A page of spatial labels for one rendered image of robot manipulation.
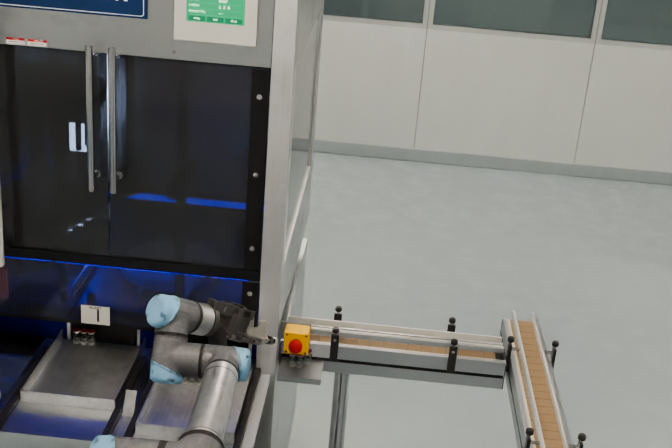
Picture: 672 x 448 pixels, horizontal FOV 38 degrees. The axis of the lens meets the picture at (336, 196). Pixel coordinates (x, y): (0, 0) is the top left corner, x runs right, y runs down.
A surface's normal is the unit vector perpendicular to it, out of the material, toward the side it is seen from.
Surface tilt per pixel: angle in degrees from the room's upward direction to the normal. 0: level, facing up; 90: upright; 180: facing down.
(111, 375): 0
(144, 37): 90
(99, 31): 90
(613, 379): 0
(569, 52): 90
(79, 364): 0
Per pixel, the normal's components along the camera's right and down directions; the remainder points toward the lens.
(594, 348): 0.07, -0.93
